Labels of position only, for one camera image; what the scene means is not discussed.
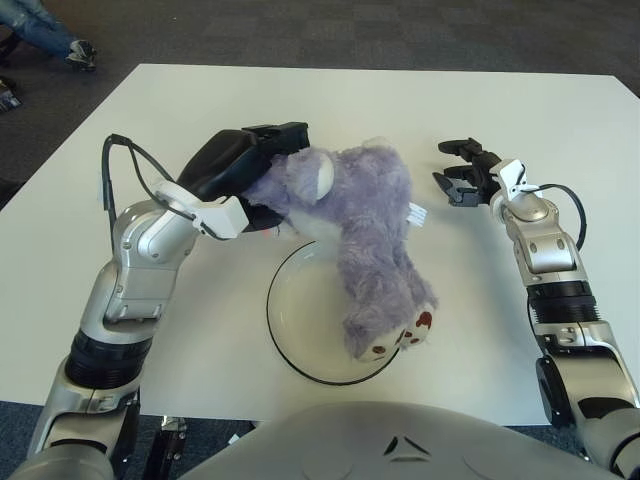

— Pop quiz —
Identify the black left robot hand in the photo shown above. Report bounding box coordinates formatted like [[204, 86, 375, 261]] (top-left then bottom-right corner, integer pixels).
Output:
[[177, 120, 311, 234]]

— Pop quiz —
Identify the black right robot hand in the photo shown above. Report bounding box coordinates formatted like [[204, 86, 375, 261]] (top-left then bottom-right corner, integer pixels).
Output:
[[432, 138, 504, 207]]

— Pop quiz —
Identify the grey white sneaker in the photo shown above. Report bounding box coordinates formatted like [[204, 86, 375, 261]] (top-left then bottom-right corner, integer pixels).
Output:
[[64, 39, 98, 71]]

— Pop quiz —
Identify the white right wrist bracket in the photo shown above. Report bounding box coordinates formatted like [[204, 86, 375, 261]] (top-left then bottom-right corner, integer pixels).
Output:
[[497, 158, 544, 200]]

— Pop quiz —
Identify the purple plush bunny doll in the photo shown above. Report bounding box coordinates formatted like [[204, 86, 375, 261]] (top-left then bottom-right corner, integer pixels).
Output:
[[244, 142, 440, 364]]

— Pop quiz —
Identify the white plate with black rim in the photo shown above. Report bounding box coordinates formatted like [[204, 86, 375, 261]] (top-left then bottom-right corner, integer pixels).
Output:
[[266, 239, 401, 386]]

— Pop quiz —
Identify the blue jeans leg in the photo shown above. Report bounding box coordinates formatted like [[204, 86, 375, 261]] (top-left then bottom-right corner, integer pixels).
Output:
[[0, 0, 76, 61]]

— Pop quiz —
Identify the dark shoe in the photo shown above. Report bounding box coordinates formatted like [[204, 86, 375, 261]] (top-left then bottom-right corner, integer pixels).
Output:
[[0, 74, 24, 112]]

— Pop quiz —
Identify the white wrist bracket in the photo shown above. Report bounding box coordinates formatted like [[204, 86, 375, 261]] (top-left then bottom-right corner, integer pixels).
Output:
[[149, 178, 251, 241], [497, 158, 544, 200]]

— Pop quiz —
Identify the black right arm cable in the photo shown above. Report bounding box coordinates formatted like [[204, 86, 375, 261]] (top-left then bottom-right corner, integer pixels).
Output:
[[529, 183, 587, 249]]

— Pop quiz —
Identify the silver robot torso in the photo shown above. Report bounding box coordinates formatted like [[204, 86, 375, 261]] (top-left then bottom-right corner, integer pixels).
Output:
[[174, 401, 616, 480]]

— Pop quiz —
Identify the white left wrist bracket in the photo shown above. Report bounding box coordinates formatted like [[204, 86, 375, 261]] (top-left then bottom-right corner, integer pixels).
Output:
[[149, 178, 251, 241]]

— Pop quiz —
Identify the black pole with metal clamp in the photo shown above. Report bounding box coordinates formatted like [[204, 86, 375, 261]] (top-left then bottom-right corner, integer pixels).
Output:
[[144, 417, 189, 480]]

